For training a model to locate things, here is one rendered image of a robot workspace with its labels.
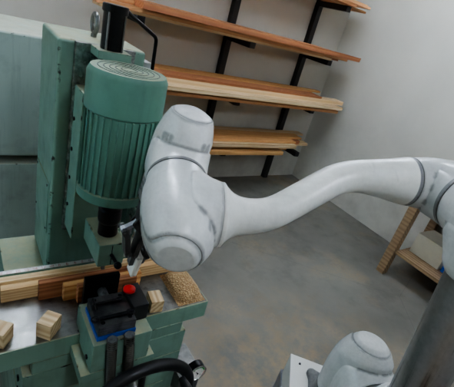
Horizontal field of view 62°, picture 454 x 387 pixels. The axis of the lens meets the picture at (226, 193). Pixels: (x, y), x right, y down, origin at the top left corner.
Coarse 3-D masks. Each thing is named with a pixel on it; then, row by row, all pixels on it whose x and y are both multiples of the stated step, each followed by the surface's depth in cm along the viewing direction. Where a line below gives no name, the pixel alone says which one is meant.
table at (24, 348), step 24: (144, 288) 110; (0, 312) 91; (24, 312) 92; (72, 312) 96; (168, 312) 105; (192, 312) 111; (24, 336) 86; (72, 336) 90; (0, 360) 82; (24, 360) 86; (72, 360) 90; (144, 360) 94
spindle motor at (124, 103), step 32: (96, 64) 79; (128, 64) 87; (96, 96) 77; (128, 96) 76; (160, 96) 81; (96, 128) 80; (128, 128) 80; (96, 160) 83; (128, 160) 83; (96, 192) 86; (128, 192) 88
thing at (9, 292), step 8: (144, 264) 114; (152, 264) 114; (144, 272) 114; (152, 272) 116; (160, 272) 118; (32, 280) 97; (0, 288) 92; (8, 288) 93; (16, 288) 93; (24, 288) 94; (32, 288) 96; (0, 296) 93; (8, 296) 93; (16, 296) 94; (24, 296) 96; (32, 296) 97
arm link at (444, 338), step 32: (448, 192) 69; (448, 224) 68; (448, 256) 68; (448, 288) 70; (448, 320) 70; (416, 352) 77; (448, 352) 72; (384, 384) 92; (416, 384) 78; (448, 384) 76
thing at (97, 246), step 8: (88, 224) 103; (96, 224) 103; (88, 232) 103; (96, 232) 100; (88, 240) 103; (96, 240) 97; (104, 240) 98; (112, 240) 99; (120, 240) 99; (88, 248) 104; (96, 248) 98; (104, 248) 97; (112, 248) 98; (120, 248) 99; (96, 256) 98; (104, 256) 98; (120, 256) 101; (96, 264) 98; (104, 264) 99; (112, 264) 101
